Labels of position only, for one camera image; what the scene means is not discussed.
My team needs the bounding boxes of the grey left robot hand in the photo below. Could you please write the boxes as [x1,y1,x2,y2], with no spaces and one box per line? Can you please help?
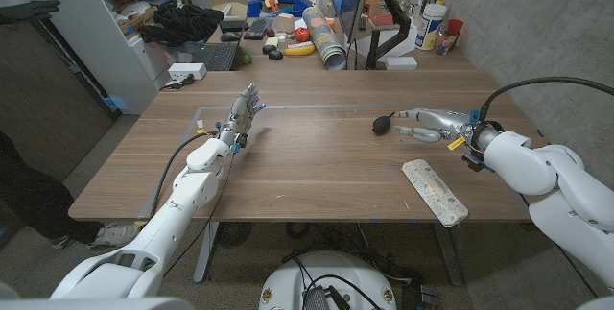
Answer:
[218,83,267,151]

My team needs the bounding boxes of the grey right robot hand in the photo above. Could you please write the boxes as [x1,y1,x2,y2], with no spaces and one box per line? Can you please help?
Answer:
[392,107,477,145]

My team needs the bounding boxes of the person gloved hand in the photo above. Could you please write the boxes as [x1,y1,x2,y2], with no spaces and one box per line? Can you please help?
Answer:
[0,0,61,26]

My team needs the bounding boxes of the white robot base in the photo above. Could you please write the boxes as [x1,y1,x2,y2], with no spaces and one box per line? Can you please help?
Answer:
[258,250,398,310]

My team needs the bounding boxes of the black rubber air blower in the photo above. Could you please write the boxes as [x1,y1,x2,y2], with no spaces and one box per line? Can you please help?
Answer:
[371,110,397,136]

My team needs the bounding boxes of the black laptop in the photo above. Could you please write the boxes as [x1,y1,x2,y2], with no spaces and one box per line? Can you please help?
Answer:
[184,40,241,72]

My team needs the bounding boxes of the white power strip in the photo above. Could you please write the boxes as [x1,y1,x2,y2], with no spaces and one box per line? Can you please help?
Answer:
[167,62,208,82]

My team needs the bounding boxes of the white flat box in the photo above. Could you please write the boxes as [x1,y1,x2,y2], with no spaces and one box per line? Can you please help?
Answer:
[385,55,419,71]

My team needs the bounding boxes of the white shelf unit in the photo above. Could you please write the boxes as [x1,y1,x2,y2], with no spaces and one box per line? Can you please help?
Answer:
[9,0,183,115]

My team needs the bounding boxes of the clear plastic cup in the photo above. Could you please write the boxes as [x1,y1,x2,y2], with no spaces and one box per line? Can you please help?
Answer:
[435,29,457,56]

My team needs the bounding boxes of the yellow banana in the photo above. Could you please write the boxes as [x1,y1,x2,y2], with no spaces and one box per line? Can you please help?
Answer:
[283,43,317,57]

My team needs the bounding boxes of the black keyboard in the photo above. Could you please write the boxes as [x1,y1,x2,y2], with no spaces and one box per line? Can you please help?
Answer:
[243,15,270,41]

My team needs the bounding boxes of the white wipes canister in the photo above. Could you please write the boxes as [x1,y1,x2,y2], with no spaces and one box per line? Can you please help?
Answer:
[414,3,448,52]

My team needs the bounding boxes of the beige cup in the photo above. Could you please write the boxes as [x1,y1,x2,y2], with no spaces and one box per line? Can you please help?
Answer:
[275,12,296,35]

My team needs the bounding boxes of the black crumpled cloth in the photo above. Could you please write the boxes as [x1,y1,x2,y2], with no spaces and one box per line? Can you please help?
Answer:
[137,2,225,47]

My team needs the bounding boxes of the colourful printed cylinder tube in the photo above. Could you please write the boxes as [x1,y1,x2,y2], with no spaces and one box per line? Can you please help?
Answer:
[301,6,348,71]

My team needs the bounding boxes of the black round floor fan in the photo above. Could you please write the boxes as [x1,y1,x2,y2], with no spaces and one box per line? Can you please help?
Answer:
[214,222,254,249]

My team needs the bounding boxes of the blue plastic bin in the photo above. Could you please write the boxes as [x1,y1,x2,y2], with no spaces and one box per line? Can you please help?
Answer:
[247,0,313,18]

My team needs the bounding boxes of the grey metal table leg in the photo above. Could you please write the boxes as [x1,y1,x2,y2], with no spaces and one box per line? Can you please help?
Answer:
[192,222,220,284]
[434,223,464,287]

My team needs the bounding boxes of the grey white sneaker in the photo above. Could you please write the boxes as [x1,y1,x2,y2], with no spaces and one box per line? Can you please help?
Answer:
[88,222,141,251]

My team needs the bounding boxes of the person leg black trousers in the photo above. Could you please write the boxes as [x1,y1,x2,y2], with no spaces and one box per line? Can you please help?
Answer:
[0,130,105,247]

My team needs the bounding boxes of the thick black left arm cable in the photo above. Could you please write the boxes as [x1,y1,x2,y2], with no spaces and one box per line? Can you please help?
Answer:
[149,130,220,218]

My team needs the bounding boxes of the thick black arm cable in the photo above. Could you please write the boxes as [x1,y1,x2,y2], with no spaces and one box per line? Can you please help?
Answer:
[149,130,220,218]
[479,76,614,120]

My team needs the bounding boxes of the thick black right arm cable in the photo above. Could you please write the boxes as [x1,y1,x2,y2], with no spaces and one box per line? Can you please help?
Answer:
[479,76,614,120]

